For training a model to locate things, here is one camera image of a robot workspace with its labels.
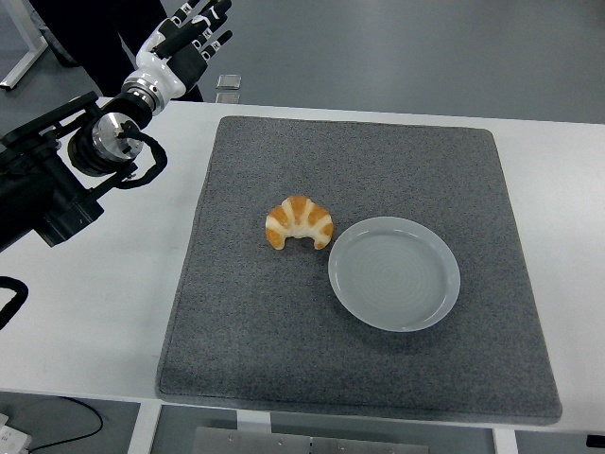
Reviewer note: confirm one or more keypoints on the golden croissant bread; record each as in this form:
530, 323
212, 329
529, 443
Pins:
309, 220

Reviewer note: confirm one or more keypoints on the white power strip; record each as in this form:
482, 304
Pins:
12, 437

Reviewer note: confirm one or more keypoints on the small black floor object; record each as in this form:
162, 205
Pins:
596, 440

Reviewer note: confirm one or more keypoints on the person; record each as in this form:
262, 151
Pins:
99, 38

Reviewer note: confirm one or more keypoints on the pale grey round plate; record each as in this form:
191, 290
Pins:
394, 274

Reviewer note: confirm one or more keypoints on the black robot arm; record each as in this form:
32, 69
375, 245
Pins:
52, 189

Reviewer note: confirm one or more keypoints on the white and black hand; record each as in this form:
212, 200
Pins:
156, 78

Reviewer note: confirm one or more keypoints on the grey felt mat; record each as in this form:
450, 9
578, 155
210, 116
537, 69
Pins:
293, 321

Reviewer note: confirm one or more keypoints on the white table frame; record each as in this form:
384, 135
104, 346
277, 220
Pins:
142, 425

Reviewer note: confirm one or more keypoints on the white desk leg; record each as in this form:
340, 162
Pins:
23, 59

